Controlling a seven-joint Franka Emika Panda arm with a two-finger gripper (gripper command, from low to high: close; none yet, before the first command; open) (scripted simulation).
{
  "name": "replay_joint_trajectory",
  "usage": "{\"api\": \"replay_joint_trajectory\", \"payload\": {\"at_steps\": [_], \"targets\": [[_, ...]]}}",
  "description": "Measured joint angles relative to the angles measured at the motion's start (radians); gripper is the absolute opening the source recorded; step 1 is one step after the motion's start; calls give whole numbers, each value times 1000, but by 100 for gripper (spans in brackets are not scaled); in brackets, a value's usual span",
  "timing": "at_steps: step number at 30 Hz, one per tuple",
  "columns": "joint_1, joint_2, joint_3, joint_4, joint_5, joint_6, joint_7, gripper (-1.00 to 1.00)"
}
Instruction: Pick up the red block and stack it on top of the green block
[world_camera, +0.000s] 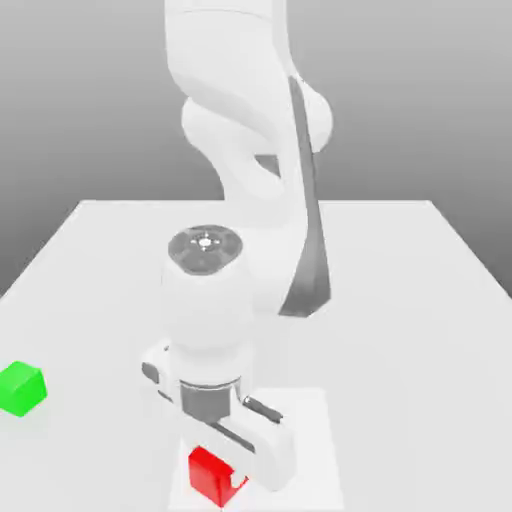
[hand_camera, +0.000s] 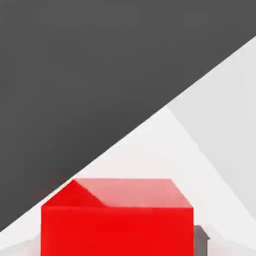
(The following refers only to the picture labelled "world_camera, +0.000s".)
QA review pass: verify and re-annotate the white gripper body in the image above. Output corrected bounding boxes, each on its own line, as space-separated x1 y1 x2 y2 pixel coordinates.
172 402 296 493

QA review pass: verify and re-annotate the small red cube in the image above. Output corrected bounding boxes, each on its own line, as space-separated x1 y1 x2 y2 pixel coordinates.
188 446 250 509

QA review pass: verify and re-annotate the small green cube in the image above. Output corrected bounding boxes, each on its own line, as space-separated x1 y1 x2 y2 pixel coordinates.
0 360 48 418

